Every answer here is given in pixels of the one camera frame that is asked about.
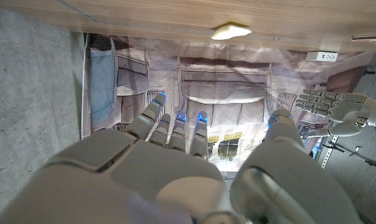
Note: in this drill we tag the yellow sticky note pad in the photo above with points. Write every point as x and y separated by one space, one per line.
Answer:
230 32

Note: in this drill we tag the white power strip box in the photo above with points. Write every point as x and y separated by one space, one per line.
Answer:
322 56

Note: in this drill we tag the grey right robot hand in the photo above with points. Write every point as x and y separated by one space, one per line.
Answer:
150 183

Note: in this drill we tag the printed sofa room backdrop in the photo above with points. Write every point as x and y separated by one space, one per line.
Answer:
225 84

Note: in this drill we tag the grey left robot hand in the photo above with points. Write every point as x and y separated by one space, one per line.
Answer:
350 109

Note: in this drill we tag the black wall bracket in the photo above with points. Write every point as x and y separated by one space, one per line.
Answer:
356 154

